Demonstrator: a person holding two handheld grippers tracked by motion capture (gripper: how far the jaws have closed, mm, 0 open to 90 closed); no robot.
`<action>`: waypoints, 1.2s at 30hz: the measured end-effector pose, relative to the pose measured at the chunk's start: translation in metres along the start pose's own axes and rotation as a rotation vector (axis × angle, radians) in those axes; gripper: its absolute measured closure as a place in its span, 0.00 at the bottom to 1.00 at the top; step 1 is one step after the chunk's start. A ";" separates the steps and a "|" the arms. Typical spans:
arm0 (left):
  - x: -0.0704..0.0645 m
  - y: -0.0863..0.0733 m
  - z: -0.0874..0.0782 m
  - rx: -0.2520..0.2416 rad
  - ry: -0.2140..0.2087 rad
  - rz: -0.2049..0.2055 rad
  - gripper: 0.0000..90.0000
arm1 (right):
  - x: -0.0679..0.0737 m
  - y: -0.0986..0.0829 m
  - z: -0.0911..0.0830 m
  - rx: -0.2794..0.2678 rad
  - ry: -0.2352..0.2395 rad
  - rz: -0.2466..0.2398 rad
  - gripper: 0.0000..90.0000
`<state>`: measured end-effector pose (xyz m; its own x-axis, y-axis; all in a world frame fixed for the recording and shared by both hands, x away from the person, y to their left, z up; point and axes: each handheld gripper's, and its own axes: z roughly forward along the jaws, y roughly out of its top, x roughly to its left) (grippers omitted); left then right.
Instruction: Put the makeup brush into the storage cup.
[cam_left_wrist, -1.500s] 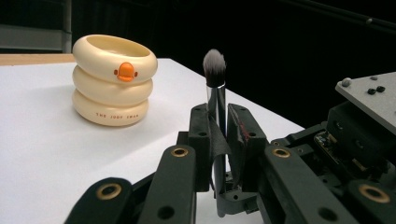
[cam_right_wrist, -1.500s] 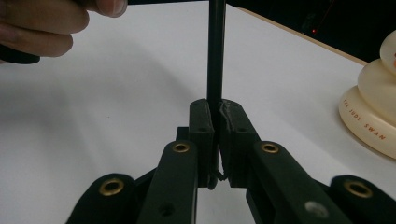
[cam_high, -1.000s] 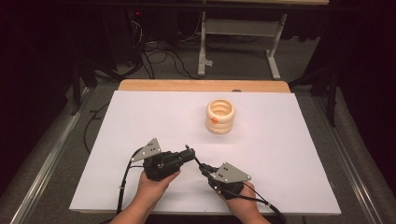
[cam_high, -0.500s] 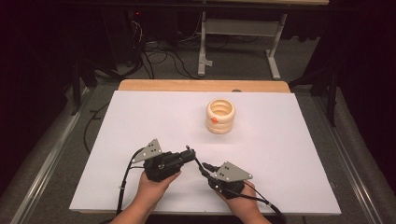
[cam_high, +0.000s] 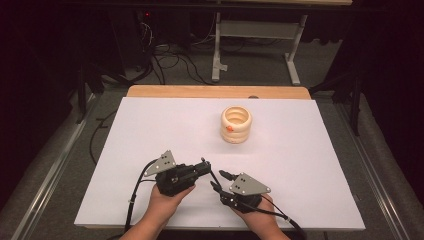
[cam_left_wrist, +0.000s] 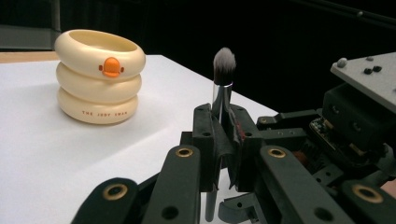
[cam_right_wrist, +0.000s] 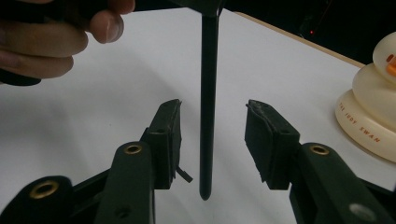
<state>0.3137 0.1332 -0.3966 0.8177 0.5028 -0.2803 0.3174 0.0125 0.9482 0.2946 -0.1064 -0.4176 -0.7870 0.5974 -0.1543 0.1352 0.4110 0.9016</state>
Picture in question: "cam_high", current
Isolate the white metal desk frame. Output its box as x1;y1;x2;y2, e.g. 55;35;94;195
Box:
211;11;308;86

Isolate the wooden table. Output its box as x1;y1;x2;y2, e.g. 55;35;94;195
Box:
126;84;312;100

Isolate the tangle of black floor cables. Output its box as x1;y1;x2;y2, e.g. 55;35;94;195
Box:
133;19;216;86

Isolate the white board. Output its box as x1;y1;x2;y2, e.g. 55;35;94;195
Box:
73;96;366;232

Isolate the black floor cable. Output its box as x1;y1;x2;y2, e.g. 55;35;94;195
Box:
88;109;118;166

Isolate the person's right hand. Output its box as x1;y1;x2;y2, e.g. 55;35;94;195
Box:
233;195;285;234

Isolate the black stand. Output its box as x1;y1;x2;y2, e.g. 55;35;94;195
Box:
74;63;105;125
309;73;364;137

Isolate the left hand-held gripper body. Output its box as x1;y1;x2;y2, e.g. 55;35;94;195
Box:
143;149;202;197

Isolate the person's left hand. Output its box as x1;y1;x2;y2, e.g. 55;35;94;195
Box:
141;185;197;230

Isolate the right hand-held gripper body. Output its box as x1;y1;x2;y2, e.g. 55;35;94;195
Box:
219;172;272;215

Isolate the aluminium rail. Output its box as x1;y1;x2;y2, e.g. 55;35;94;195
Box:
9;93;98;240
334;99;424;240

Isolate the cream ribbed pen holder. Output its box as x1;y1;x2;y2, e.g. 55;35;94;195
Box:
220;105;253;145

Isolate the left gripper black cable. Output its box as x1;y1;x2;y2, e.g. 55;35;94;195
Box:
123;159;158;234

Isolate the black device with red light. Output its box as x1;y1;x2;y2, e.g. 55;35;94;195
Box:
134;9;155;22

